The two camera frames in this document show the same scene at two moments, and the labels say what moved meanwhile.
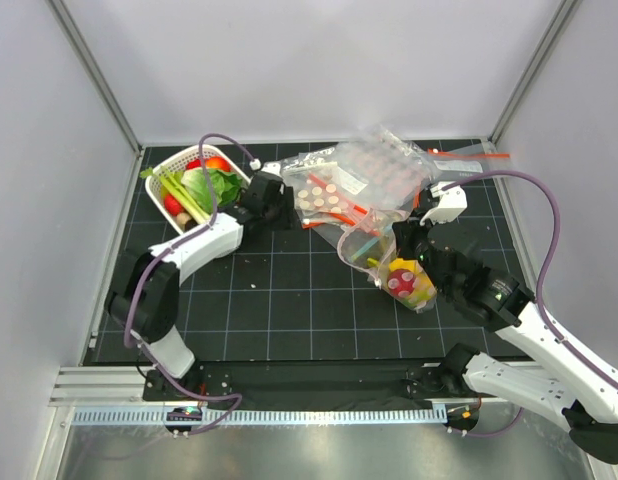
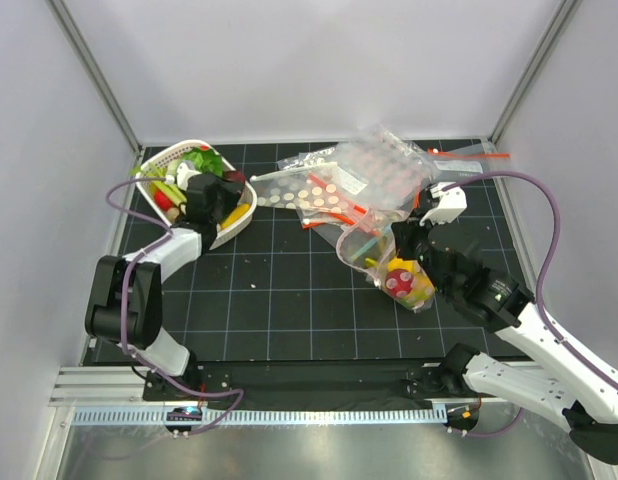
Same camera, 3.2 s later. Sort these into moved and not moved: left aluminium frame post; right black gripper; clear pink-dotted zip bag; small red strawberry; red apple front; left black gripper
Moved: small red strawberry; left black gripper
Not moved: red apple front; right black gripper; left aluminium frame post; clear pink-dotted zip bag
